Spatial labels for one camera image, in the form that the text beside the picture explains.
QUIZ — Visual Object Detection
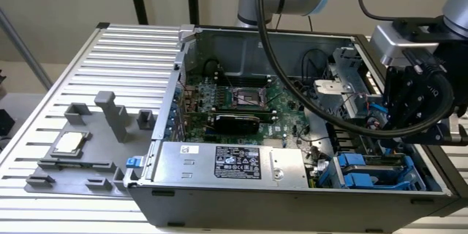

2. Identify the grey parts rack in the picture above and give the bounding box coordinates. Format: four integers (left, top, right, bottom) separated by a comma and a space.
24, 90, 158, 197

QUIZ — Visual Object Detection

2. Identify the silver CPU chip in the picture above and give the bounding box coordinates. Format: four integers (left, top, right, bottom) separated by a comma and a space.
50, 132, 93, 155

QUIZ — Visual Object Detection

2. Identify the black PC case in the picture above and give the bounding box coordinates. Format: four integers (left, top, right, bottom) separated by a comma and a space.
122, 24, 462, 229

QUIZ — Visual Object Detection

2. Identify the green motherboard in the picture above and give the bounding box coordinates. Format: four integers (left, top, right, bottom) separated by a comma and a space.
177, 76, 330, 150

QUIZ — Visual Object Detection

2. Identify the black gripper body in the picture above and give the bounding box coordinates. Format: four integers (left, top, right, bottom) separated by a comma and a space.
420, 50, 456, 120

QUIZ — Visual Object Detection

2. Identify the silver power supply unit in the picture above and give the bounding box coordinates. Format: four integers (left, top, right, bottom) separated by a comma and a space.
145, 141, 312, 190

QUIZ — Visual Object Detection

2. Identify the metal drive cage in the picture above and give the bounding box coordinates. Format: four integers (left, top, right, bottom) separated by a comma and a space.
313, 47, 384, 120

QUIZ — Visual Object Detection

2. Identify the black graphics card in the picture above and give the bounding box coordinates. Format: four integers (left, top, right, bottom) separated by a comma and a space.
206, 111, 262, 136

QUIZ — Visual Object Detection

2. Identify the black RAM slot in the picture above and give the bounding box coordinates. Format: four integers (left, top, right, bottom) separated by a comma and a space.
210, 106, 276, 115
222, 75, 269, 87

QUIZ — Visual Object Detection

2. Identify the blue data wire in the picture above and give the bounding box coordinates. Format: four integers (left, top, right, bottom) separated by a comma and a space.
365, 102, 389, 130

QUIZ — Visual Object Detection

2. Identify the thick black hose cable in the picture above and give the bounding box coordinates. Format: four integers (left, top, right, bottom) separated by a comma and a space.
254, 0, 454, 139

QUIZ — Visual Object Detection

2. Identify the black looped wire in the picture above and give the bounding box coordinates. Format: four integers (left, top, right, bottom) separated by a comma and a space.
300, 48, 333, 82

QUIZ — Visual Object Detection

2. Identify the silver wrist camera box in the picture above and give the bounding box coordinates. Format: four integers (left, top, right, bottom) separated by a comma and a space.
368, 24, 440, 67

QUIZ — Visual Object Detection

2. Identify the black box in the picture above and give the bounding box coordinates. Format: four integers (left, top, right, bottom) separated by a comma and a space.
0, 109, 16, 136

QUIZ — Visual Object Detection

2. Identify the blue disk bay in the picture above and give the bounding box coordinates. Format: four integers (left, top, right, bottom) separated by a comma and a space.
316, 151, 429, 191

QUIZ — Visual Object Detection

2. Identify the red wire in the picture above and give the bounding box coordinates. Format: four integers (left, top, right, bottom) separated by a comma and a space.
342, 93, 370, 112

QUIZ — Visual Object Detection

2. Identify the CPU socket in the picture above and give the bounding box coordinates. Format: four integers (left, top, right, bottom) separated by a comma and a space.
225, 87, 266, 109

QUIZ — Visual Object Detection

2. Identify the grey metal pole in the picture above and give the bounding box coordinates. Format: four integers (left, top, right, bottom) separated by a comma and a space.
0, 6, 54, 91

